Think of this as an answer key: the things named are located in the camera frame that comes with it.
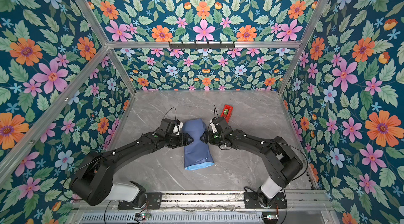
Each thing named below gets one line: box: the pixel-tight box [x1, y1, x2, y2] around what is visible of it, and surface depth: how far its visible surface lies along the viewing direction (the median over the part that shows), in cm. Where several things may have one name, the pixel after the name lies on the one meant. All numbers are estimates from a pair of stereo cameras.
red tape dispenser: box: [220, 104, 234, 124], surface depth 103 cm
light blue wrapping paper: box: [182, 118, 215, 171], surface depth 85 cm
